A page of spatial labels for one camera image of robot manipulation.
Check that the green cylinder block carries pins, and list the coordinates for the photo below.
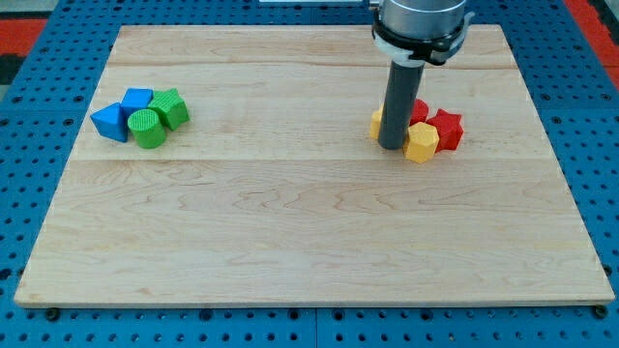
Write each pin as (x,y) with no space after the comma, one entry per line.
(147,129)

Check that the blue cube block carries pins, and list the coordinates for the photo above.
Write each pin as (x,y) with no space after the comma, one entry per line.
(135,99)

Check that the blue triangle block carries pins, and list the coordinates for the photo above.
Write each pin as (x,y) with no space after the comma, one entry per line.
(111,123)

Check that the red round block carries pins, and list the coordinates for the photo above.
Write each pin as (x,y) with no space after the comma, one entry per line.
(419,112)

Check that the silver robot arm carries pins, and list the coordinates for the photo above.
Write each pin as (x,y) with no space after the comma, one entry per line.
(415,32)

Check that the wooden board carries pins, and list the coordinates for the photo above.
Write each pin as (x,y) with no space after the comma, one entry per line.
(274,194)

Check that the yellow block behind rod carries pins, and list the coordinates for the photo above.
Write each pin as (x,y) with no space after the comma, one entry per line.
(375,122)

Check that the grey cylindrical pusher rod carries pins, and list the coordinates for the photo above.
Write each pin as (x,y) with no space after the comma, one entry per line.
(402,88)

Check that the green star block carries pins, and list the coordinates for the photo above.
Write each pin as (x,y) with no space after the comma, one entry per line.
(170,107)

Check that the red star block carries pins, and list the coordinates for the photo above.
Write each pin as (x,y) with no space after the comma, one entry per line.
(449,129)

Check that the yellow hexagon block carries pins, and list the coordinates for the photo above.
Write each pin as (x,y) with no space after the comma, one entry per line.
(421,143)

